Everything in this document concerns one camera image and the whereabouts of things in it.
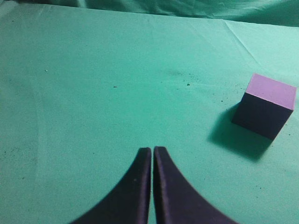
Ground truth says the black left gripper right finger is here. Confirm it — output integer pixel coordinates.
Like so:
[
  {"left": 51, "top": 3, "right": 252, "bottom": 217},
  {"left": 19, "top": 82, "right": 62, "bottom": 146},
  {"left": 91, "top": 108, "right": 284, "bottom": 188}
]
[{"left": 153, "top": 146, "right": 236, "bottom": 224}]

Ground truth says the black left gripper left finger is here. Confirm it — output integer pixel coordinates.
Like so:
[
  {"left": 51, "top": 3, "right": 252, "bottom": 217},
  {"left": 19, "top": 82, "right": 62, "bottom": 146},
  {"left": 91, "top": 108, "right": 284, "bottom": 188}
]
[{"left": 72, "top": 147, "right": 151, "bottom": 224}]

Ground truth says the purple cube block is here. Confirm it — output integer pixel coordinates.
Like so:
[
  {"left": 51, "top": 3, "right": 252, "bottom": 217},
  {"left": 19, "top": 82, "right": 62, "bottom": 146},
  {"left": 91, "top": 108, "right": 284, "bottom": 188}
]
[{"left": 232, "top": 74, "right": 297, "bottom": 140}]

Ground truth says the green cloth table cover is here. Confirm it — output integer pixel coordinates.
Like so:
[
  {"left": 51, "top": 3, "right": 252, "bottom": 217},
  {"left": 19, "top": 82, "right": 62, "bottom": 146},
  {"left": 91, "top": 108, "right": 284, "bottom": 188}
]
[{"left": 0, "top": 1, "right": 299, "bottom": 224}]

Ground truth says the green cloth backdrop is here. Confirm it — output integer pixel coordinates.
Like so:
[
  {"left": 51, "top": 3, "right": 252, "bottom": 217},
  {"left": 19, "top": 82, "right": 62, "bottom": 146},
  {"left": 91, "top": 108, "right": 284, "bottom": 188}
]
[{"left": 77, "top": 0, "right": 299, "bottom": 28}]

